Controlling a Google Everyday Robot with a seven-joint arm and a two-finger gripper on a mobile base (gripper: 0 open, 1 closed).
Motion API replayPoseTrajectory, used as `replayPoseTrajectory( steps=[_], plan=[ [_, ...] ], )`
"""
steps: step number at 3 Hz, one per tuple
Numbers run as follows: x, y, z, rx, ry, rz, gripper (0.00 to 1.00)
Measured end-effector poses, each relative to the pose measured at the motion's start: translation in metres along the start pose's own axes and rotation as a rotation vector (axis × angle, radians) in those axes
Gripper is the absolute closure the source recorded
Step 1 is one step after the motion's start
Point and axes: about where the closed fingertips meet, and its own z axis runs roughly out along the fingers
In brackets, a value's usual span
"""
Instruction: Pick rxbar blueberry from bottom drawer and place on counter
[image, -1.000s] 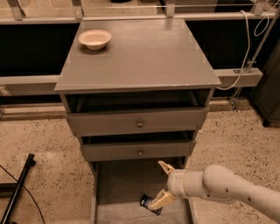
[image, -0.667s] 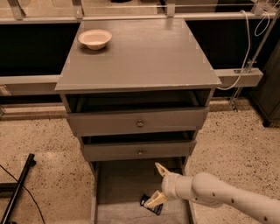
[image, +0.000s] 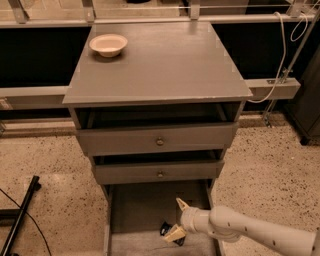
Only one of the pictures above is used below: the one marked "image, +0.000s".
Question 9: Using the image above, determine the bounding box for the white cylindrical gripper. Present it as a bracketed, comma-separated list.
[163, 197, 210, 242]

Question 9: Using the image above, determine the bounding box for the blue rxbar blueberry wrapper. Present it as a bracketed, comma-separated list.
[160, 222, 185, 246]

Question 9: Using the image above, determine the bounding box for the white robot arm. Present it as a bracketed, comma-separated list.
[164, 198, 320, 256]

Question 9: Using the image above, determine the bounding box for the grey open bottom drawer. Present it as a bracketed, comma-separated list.
[104, 180, 225, 256]

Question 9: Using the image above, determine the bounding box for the grey middle drawer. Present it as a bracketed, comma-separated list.
[93, 160, 224, 184]

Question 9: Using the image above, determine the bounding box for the brass top drawer knob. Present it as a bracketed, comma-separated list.
[156, 137, 164, 146]

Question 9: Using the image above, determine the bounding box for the grey top drawer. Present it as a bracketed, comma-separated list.
[77, 123, 238, 156]

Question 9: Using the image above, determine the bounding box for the grey wooden drawer cabinet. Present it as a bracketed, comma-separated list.
[62, 21, 253, 200]

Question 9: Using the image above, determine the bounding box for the black metal stand leg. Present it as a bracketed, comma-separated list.
[0, 176, 41, 256]

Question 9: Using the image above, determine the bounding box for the dark cabinet at right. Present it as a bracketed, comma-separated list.
[286, 46, 320, 145]

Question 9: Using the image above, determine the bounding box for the white paper bowl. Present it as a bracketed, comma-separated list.
[89, 34, 128, 58]

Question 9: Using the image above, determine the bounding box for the metal diagonal pole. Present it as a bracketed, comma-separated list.
[262, 7, 320, 127]

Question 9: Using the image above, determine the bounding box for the black floor cable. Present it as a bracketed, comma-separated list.
[0, 188, 53, 256]

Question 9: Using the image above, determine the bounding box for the grey horizontal rail beam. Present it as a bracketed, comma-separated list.
[0, 78, 301, 110]

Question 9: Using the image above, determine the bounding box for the white hanging cable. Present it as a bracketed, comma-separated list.
[247, 11, 288, 104]

